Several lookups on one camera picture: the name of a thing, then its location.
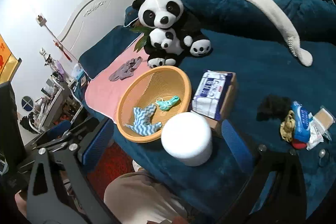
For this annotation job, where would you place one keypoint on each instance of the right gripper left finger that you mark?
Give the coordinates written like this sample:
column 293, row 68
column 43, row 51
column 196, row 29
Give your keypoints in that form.
column 59, row 191

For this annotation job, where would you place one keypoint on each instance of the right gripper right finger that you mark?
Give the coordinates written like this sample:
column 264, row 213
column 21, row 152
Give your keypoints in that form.
column 274, row 191

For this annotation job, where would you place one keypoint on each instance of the white gauze dressing pack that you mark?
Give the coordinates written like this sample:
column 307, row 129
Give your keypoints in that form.
column 315, row 135

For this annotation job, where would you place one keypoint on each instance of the grey crumpled cloth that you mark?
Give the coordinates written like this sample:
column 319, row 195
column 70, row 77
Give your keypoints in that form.
column 126, row 70

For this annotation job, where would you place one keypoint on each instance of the yellow measuring tape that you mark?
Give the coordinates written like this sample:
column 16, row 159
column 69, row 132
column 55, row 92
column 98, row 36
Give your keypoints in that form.
column 287, row 127

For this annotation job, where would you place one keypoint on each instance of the beige trouser leg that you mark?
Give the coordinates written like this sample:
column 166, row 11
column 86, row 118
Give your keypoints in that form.
column 139, row 198

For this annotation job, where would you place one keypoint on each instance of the teal face mask bundle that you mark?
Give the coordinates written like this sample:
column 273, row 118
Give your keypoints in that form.
column 166, row 105

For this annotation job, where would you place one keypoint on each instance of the cream long sock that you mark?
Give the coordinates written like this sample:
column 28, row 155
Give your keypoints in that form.
column 286, row 28

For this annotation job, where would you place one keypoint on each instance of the cotton swab packet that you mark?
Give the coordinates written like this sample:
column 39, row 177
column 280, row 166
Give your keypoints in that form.
column 324, row 120

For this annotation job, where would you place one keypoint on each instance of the red makeup sponge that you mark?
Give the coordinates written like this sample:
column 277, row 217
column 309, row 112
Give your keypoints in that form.
column 298, row 144

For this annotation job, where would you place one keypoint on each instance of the blue folded quilt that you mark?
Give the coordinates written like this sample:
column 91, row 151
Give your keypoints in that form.
column 305, row 20

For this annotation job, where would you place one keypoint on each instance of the white shelf rack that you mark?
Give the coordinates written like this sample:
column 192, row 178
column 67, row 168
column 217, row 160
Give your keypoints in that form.
column 57, row 103

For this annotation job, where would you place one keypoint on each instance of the blue pillow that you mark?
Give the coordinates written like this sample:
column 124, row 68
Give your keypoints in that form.
column 106, row 50

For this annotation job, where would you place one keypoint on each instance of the brown cardboard box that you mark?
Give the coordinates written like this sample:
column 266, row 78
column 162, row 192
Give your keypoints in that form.
column 228, row 103

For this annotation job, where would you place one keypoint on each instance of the orange mesh basket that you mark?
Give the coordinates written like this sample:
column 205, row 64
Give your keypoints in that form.
column 161, row 82

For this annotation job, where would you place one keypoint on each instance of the blue wet wipes pack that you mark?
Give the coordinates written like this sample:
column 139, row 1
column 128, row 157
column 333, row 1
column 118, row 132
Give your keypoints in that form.
column 302, row 122

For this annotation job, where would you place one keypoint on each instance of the red patterned rug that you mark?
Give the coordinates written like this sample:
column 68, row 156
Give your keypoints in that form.
column 113, row 163

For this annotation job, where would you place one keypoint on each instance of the blue plush bed blanket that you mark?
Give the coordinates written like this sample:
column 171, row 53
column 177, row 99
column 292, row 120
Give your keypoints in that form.
column 263, row 67

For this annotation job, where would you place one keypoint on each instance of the white headboard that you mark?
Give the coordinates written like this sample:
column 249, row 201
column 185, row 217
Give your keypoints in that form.
column 89, row 23

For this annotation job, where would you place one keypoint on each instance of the white blue tissue pack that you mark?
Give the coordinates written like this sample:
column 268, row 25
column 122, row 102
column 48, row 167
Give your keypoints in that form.
column 209, row 96

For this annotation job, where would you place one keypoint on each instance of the white foam cylinder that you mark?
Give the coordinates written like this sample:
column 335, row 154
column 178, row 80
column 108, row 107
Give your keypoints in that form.
column 188, row 138

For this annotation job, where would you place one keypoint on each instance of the blue white knitted cloth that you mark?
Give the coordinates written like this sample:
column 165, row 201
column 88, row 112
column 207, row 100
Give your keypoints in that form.
column 142, row 121

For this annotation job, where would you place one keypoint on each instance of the pink towel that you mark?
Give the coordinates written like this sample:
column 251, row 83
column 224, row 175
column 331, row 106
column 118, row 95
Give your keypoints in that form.
column 103, row 95

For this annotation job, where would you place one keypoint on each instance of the panda plush toy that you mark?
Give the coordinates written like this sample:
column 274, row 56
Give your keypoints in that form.
column 174, row 32

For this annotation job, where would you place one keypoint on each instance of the operator left hand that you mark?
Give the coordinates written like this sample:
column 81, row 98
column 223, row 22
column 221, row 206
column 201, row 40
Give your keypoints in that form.
column 21, row 204

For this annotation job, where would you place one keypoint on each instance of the black hair scrunchie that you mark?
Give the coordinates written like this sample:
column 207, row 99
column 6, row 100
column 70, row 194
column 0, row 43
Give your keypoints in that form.
column 273, row 107

